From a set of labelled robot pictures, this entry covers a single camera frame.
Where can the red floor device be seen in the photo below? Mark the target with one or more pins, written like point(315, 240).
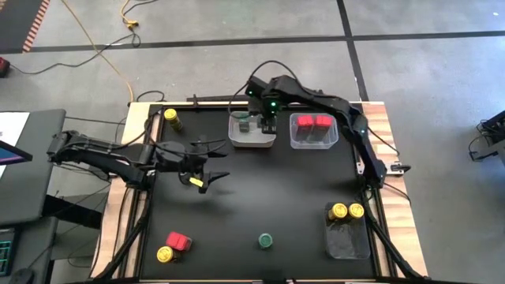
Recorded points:
point(3, 67)

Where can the white paper sheet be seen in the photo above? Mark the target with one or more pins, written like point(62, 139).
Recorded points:
point(12, 126)

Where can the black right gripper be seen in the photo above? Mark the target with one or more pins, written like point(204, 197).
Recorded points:
point(264, 96)

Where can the flat black bar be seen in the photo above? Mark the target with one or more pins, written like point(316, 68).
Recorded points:
point(213, 97)

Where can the backlit keyboard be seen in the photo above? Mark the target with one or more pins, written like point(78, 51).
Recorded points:
point(4, 256)

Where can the tablet with lit screen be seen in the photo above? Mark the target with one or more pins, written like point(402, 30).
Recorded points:
point(10, 155)

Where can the black orange-striped floor mat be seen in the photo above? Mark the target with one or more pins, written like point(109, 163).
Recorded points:
point(16, 23)

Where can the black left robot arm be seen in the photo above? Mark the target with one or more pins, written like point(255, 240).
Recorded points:
point(102, 152)

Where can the yellow-lid dark spice can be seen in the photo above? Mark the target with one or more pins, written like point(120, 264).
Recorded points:
point(165, 254)
point(356, 210)
point(170, 114)
point(338, 210)

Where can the black clamp post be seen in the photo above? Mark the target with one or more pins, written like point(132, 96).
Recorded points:
point(194, 102)

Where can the beige plastic bin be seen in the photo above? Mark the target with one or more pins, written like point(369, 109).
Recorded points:
point(252, 140)

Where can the clear plastic bin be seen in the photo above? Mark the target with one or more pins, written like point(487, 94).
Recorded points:
point(315, 144)

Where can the grey side desk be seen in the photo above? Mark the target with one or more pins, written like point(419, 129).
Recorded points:
point(35, 177)

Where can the silver metal bracket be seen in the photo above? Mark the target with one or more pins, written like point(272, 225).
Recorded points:
point(359, 169)

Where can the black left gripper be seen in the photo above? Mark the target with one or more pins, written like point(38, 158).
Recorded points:
point(177, 158)

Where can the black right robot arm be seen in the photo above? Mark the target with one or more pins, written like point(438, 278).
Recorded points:
point(339, 108)

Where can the grey translucent plastic bin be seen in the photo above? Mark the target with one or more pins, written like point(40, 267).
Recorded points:
point(347, 248)

